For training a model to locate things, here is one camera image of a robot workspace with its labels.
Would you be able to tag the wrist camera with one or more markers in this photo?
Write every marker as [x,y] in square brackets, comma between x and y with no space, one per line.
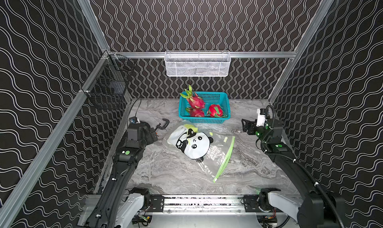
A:
[261,117]
[134,120]

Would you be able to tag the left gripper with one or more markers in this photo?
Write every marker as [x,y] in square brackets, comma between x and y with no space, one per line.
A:
[154,130]

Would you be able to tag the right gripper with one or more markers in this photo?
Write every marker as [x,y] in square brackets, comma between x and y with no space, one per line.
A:
[253,125]

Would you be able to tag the white wire mesh basket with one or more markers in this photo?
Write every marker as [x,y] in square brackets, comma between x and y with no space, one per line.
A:
[197,63]

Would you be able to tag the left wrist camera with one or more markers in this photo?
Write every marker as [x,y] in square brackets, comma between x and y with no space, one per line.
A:
[134,120]

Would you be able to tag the teal plastic basket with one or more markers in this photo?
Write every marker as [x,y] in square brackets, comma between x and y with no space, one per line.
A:
[210,98]

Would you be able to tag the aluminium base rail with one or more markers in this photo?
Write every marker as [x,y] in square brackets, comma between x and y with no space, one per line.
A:
[215,204]

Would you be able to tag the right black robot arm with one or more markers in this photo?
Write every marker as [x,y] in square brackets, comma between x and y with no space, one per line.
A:
[316,207]

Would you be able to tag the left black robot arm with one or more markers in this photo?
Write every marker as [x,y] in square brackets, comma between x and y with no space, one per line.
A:
[108,213]

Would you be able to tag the pink dragon fruit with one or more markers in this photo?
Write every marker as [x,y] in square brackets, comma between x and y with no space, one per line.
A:
[195,112]
[192,98]
[215,110]

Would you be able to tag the clear zip-top bag green seal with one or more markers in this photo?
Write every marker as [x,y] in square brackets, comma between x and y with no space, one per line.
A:
[210,150]

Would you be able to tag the black C-clamp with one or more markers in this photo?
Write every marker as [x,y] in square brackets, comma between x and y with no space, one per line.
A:
[162,126]

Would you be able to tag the black wire mesh basket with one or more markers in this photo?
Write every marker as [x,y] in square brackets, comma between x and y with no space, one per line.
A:
[109,90]

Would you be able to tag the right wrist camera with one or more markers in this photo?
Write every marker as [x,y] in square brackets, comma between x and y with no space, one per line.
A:
[261,117]

